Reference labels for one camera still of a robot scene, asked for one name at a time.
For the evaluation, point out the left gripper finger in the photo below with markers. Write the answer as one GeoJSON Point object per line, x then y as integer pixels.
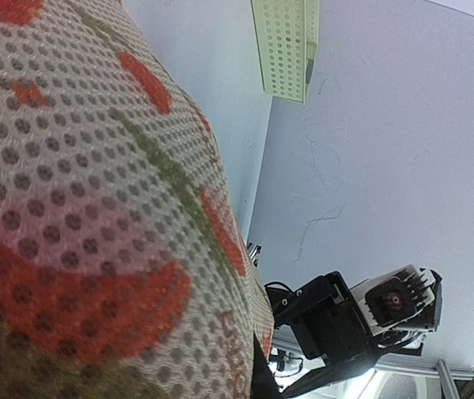
{"type": "Point", "coordinates": [263, 384]}

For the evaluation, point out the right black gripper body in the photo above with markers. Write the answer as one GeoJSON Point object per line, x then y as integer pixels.
{"type": "Point", "coordinates": [329, 325]}

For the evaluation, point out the floral mesh laundry bag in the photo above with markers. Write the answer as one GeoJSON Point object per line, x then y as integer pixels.
{"type": "Point", "coordinates": [123, 273]}

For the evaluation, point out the pale green perforated basket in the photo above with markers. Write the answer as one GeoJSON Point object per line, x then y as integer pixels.
{"type": "Point", "coordinates": [287, 40]}

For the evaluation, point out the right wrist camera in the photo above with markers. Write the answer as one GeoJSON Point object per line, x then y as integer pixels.
{"type": "Point", "coordinates": [407, 299]}

